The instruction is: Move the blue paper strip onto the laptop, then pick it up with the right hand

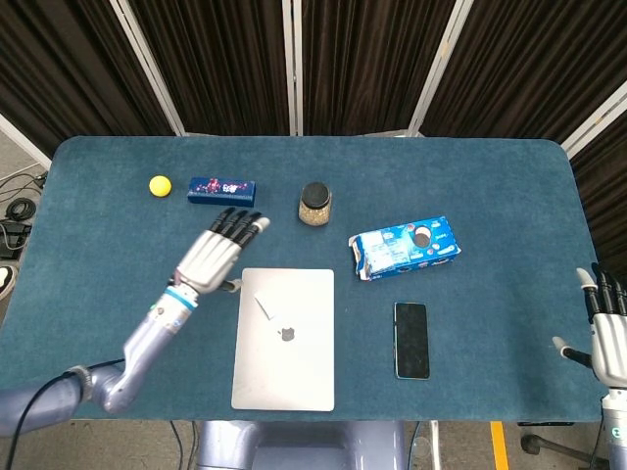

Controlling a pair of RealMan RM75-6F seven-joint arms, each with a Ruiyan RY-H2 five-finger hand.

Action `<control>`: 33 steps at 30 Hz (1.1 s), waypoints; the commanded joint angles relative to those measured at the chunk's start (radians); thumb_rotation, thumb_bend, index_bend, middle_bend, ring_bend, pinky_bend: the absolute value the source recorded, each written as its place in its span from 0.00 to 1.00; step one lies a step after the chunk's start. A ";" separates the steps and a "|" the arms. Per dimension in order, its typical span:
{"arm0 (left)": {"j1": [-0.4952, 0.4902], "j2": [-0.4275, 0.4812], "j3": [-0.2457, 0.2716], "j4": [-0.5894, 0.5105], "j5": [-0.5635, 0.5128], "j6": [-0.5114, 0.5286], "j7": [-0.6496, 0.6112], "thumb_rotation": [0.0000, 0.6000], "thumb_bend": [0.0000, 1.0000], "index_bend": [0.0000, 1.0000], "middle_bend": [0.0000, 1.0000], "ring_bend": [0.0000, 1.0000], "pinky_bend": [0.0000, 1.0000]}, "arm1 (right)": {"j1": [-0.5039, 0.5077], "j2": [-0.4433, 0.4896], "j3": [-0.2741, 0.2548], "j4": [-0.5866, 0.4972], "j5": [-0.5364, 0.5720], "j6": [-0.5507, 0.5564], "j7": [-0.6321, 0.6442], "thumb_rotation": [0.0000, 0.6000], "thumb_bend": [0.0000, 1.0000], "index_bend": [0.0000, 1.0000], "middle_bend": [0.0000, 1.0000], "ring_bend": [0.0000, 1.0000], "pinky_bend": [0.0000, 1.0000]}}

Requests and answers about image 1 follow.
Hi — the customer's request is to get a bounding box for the black smartphone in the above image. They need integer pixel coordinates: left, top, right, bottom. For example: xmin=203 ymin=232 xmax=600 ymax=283
xmin=394 ymin=302 xmax=431 ymax=381

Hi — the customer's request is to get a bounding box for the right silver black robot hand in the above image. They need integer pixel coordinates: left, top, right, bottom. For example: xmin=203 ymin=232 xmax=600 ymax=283
xmin=552 ymin=262 xmax=627 ymax=391

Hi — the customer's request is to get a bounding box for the black floor power box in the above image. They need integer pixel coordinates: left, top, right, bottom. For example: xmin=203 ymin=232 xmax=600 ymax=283
xmin=0 ymin=219 xmax=33 ymax=260

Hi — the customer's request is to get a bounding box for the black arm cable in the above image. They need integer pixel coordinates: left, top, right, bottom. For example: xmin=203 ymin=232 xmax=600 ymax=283
xmin=589 ymin=419 xmax=609 ymax=470
xmin=9 ymin=358 xmax=126 ymax=470

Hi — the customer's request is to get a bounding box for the glass jar with black lid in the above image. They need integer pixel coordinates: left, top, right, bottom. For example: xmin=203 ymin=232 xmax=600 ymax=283
xmin=298 ymin=181 xmax=333 ymax=227

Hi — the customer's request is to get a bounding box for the dark folding screen panel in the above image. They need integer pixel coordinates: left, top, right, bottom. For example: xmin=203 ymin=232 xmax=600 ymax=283
xmin=409 ymin=0 xmax=627 ymax=143
xmin=0 ymin=0 xmax=185 ymax=172
xmin=110 ymin=0 xmax=304 ymax=137
xmin=281 ymin=0 xmax=471 ymax=137
xmin=560 ymin=80 xmax=627 ymax=283

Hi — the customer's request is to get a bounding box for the dark blue rectangular box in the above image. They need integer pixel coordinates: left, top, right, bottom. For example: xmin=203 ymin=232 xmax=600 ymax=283
xmin=186 ymin=176 xmax=257 ymax=209

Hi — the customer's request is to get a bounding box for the blue table mat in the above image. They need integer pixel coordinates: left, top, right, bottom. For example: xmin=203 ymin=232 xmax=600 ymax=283
xmin=0 ymin=135 xmax=604 ymax=423

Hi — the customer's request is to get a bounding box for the white table leg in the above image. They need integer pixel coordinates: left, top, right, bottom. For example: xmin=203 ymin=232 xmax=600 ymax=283
xmin=429 ymin=420 xmax=443 ymax=470

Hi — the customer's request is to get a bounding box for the silver laptop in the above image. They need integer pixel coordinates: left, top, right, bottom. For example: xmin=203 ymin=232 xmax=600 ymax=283
xmin=230 ymin=267 xmax=336 ymax=412

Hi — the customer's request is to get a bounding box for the black coiled floor cable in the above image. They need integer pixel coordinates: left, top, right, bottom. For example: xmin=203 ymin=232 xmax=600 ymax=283
xmin=5 ymin=197 xmax=38 ymax=222

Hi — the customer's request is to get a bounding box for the black office chair base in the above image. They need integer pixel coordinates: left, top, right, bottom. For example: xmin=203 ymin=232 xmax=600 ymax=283
xmin=518 ymin=420 xmax=595 ymax=462

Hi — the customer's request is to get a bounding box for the white round floor object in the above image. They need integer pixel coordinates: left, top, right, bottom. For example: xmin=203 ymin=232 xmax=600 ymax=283
xmin=0 ymin=264 xmax=19 ymax=301

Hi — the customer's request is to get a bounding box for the lavender robot torso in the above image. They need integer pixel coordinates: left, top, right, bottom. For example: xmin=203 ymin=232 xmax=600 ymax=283
xmin=194 ymin=420 xmax=408 ymax=470

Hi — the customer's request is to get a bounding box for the blue cookie box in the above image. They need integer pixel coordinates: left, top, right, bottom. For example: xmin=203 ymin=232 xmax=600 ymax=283
xmin=348 ymin=214 xmax=463 ymax=283

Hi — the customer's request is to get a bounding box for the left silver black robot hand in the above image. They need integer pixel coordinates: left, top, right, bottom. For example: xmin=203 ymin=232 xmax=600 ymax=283
xmin=173 ymin=207 xmax=271 ymax=295

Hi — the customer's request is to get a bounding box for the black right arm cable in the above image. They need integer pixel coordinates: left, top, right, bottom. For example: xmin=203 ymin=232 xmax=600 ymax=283
xmin=589 ymin=419 xmax=609 ymax=470

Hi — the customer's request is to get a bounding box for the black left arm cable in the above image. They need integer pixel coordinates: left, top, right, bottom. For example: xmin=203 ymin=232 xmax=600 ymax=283
xmin=9 ymin=358 xmax=126 ymax=470

